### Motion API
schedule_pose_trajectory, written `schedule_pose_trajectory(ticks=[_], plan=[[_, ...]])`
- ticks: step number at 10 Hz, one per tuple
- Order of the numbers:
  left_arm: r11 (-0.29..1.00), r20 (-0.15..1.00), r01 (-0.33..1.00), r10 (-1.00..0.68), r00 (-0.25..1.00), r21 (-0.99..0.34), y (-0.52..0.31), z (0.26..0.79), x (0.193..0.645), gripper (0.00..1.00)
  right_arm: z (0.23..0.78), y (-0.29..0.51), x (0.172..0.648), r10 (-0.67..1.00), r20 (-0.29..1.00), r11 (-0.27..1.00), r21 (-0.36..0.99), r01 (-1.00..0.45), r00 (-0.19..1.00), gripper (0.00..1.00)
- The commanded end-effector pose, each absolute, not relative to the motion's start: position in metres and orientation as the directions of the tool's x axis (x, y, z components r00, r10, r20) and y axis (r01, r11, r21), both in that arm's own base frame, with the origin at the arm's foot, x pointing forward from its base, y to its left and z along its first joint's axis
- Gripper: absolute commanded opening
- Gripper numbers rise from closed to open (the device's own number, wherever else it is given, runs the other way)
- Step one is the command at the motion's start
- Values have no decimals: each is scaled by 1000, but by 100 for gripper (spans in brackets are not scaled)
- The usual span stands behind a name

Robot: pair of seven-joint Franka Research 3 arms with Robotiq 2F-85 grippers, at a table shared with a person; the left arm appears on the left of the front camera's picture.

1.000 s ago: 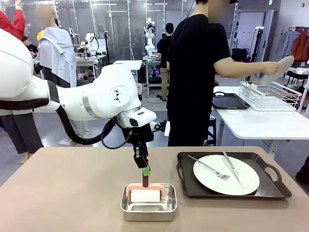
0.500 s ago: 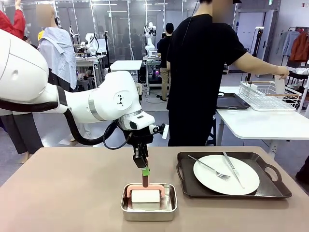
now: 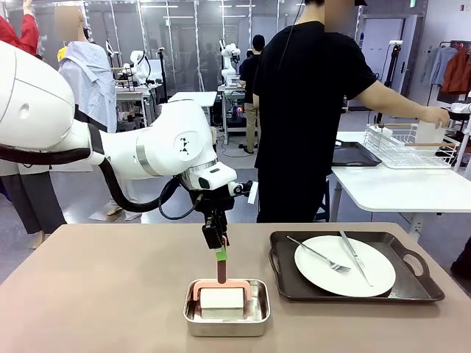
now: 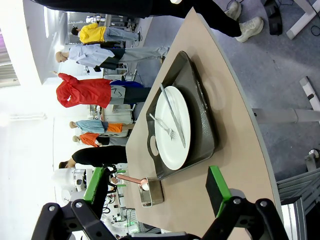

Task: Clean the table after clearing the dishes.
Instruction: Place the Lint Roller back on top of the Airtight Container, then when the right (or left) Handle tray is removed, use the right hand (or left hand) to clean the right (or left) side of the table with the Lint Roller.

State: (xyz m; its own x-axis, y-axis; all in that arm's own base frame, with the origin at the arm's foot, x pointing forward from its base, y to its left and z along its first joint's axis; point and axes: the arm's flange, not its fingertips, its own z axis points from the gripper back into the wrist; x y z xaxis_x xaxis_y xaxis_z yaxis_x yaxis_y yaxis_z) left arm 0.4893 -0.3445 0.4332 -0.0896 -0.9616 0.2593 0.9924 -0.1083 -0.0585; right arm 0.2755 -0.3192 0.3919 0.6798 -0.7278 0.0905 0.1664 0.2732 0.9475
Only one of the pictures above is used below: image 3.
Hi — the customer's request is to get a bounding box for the mannequin in striped shirt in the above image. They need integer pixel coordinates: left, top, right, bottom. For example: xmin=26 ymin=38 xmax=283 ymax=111
xmin=54 ymin=5 xmax=143 ymax=221

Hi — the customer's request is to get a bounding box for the white wire dish rack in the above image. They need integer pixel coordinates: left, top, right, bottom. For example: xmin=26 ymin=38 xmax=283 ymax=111
xmin=364 ymin=123 xmax=459 ymax=170

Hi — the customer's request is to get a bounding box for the white equipment cart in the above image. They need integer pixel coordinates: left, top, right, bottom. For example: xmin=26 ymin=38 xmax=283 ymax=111
xmin=216 ymin=82 xmax=258 ymax=146

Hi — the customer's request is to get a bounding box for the white rectangular dish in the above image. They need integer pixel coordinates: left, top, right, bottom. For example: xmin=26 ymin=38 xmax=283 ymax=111
xmin=417 ymin=121 xmax=446 ymax=145

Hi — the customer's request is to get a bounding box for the white workbench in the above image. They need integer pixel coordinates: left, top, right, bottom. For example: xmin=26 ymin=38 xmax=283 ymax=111
xmin=116 ymin=82 xmax=163 ymax=133

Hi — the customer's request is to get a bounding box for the white side table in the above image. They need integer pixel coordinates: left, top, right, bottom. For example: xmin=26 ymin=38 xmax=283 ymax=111
xmin=328 ymin=130 xmax=471 ymax=243

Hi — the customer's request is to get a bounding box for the person in black t-shirt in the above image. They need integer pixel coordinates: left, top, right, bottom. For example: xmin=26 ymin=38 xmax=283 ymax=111
xmin=252 ymin=0 xmax=387 ymax=224

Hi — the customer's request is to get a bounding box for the thin black cable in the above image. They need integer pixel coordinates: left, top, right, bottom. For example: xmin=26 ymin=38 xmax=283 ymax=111
xmin=157 ymin=190 xmax=203 ymax=221

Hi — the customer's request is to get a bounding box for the silver table knife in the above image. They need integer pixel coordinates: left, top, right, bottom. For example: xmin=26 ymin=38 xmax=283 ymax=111
xmin=339 ymin=230 xmax=374 ymax=288

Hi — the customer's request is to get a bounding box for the person's right hand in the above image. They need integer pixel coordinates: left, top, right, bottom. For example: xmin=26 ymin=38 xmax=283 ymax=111
xmin=421 ymin=106 xmax=452 ymax=129

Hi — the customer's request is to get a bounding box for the person's right forearm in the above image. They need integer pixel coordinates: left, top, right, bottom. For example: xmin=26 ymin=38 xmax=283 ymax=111
xmin=384 ymin=90 xmax=431 ymax=121

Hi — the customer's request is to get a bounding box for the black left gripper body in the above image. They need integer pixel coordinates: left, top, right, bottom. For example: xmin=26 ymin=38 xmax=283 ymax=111
xmin=191 ymin=187 xmax=236 ymax=224

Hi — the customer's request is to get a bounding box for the hanging orange jacket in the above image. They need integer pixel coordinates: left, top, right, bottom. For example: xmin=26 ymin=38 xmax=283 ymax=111
xmin=440 ymin=47 xmax=471 ymax=93

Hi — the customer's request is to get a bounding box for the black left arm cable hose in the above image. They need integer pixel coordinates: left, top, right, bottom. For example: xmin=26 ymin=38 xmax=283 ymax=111
xmin=0 ymin=145 xmax=181 ymax=214

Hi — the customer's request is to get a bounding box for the white round plate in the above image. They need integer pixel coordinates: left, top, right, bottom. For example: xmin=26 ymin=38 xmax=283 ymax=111
xmin=294 ymin=235 xmax=397 ymax=298

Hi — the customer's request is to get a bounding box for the hanging blue-grey shirt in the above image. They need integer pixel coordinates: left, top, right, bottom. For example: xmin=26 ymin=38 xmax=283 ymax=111
xmin=421 ymin=46 xmax=457 ymax=88

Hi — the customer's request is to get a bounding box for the person with black cap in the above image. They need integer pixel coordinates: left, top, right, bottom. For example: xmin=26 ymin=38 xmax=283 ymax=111
xmin=238 ymin=34 xmax=266 ymax=154

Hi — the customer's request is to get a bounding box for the black chair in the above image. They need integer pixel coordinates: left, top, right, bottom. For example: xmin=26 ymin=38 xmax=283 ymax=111
xmin=450 ymin=235 xmax=471 ymax=282

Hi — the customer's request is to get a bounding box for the dark baking tray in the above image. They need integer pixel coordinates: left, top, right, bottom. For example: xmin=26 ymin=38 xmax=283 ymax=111
xmin=332 ymin=141 xmax=383 ymax=168

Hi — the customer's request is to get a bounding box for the dark brown serving tray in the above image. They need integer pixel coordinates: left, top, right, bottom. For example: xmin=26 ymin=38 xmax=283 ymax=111
xmin=268 ymin=230 xmax=445 ymax=303

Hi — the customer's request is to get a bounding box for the black camera tripod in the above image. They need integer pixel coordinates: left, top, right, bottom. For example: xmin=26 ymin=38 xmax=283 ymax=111
xmin=382 ymin=38 xmax=405 ymax=91

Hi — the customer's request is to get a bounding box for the mannequin in red jacket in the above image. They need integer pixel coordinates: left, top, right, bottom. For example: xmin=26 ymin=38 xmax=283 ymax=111
xmin=0 ymin=0 xmax=67 ymax=251

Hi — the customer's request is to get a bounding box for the rectangular metal tin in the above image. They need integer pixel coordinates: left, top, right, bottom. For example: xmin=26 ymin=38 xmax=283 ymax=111
xmin=183 ymin=278 xmax=272 ymax=338

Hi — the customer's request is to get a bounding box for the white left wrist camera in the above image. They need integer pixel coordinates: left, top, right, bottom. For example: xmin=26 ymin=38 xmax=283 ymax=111
xmin=227 ymin=179 xmax=258 ymax=205

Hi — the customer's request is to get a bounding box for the white background desk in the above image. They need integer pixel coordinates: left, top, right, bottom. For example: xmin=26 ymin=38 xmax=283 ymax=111
xmin=167 ymin=90 xmax=219 ymax=111

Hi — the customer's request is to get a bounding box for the pink lint roller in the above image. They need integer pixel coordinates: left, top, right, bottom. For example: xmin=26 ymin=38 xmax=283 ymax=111
xmin=191 ymin=237 xmax=253 ymax=312

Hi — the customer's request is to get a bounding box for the silver fork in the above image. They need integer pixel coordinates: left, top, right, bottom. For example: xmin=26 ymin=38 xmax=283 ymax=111
xmin=286 ymin=235 xmax=353 ymax=276

